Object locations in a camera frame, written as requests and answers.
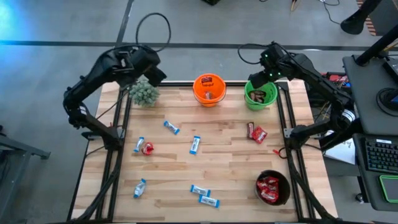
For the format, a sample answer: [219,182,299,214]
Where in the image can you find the white paper sheet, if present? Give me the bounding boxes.
[325,133,357,166]

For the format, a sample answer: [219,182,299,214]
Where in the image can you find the potted artificial green plant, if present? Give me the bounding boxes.
[128,79,160,108]

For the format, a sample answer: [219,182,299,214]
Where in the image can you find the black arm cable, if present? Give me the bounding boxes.
[237,43,266,66]
[135,12,172,53]

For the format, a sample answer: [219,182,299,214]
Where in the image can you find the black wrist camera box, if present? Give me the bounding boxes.
[248,70,269,90]
[144,65,168,88]

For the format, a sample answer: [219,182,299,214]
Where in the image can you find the grey metal stand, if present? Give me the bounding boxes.
[0,124,52,190]

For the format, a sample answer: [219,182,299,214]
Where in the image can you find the black desk leg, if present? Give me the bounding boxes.
[319,117,364,152]

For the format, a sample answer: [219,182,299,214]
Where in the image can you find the red electronics box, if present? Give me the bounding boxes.
[325,73,351,89]

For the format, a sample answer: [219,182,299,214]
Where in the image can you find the black headphones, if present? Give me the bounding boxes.
[376,87,398,118]

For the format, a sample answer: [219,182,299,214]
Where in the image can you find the black pad green edge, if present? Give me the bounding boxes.
[378,174,398,204]

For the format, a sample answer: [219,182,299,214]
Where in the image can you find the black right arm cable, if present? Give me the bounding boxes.
[237,43,266,66]

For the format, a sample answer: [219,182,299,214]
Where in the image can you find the black electronics box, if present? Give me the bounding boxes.
[323,81,354,108]

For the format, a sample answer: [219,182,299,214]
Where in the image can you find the dark round bowl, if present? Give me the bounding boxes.
[254,169,292,206]

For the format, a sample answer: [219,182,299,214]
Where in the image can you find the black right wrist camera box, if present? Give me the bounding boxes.
[248,70,269,90]

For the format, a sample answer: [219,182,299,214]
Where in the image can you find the person's leg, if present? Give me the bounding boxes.
[340,0,386,35]

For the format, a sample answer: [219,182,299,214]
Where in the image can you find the dark grey desk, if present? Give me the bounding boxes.
[352,133,398,213]

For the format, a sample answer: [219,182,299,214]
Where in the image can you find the backlit black keyboard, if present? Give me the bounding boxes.
[364,138,398,174]

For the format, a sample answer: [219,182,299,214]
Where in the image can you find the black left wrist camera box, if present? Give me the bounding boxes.
[144,65,168,88]

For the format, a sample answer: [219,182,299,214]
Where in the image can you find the green plastic bucket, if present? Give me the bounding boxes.
[244,79,279,112]

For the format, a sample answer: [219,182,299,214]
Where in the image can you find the orange plastic bucket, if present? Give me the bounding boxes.
[192,73,227,108]

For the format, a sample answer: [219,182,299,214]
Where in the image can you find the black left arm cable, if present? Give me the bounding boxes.
[135,12,172,53]

